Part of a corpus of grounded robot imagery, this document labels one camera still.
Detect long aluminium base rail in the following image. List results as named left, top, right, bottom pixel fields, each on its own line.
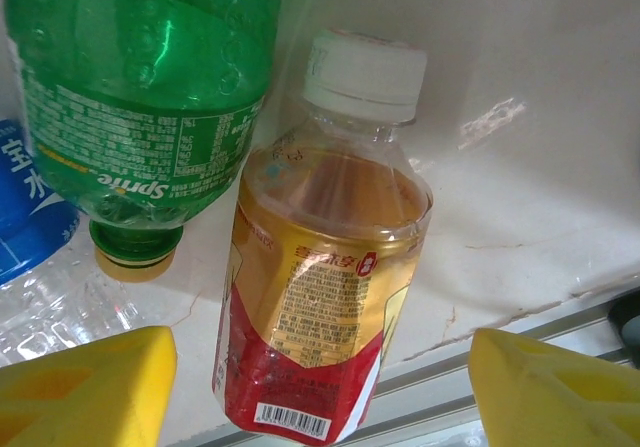
left=214, top=286, right=640, bottom=447

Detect blue label bottle white cap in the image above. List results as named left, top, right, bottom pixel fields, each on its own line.
left=0, top=119, right=141, bottom=368

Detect red gold tea bottle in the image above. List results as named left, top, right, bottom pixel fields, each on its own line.
left=212, top=29, right=434, bottom=443

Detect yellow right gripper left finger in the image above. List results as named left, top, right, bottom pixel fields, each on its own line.
left=0, top=325, right=177, bottom=447

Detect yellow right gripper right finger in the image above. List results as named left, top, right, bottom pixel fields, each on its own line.
left=471, top=327, right=640, bottom=447

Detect green Sprite bottle yellow cap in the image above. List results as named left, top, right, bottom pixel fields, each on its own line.
left=4, top=0, right=286, bottom=286

